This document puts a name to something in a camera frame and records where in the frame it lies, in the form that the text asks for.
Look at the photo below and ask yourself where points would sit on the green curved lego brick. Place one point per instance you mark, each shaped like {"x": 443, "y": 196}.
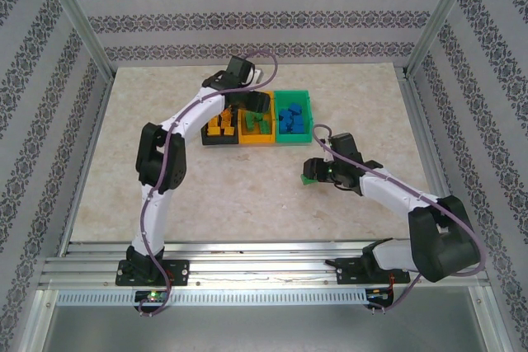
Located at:
{"x": 307, "y": 180}

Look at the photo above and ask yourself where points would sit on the green plastic bin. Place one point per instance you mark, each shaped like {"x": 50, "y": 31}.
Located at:
{"x": 293, "y": 138}

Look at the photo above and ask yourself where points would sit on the blue lego brick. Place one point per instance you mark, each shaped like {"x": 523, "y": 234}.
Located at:
{"x": 294, "y": 108}
{"x": 284, "y": 115}
{"x": 286, "y": 127}
{"x": 294, "y": 118}
{"x": 298, "y": 126}

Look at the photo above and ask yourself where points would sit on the yellow plastic bin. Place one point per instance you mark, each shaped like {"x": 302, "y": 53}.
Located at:
{"x": 255, "y": 139}

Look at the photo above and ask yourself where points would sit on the long yellow lego brick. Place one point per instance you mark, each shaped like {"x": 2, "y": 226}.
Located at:
{"x": 213, "y": 132}

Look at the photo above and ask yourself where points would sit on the black plastic bin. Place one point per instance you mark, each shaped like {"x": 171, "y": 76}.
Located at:
{"x": 218, "y": 141}

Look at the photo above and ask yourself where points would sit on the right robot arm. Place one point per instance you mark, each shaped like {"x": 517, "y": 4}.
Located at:
{"x": 441, "y": 240}

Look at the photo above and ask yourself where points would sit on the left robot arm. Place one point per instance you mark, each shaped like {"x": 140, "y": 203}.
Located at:
{"x": 161, "y": 158}

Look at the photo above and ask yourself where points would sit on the small electronics board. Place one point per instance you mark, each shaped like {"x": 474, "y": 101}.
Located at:
{"x": 152, "y": 297}
{"x": 377, "y": 294}

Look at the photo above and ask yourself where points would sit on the grey metal sheet panel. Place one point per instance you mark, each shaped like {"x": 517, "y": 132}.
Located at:
{"x": 264, "y": 327}

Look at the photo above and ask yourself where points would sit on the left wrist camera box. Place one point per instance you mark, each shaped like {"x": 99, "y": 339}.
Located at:
{"x": 257, "y": 74}

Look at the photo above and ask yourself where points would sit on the aluminium side rail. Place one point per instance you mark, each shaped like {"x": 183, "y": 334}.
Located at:
{"x": 95, "y": 121}
{"x": 418, "y": 121}

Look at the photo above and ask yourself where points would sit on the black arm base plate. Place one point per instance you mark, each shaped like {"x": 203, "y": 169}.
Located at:
{"x": 177, "y": 271}
{"x": 348, "y": 271}

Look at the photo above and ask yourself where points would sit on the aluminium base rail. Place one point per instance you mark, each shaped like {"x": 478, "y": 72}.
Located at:
{"x": 264, "y": 273}

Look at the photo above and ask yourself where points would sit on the aluminium frame post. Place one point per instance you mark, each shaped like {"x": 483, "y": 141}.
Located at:
{"x": 76, "y": 18}
{"x": 440, "y": 18}

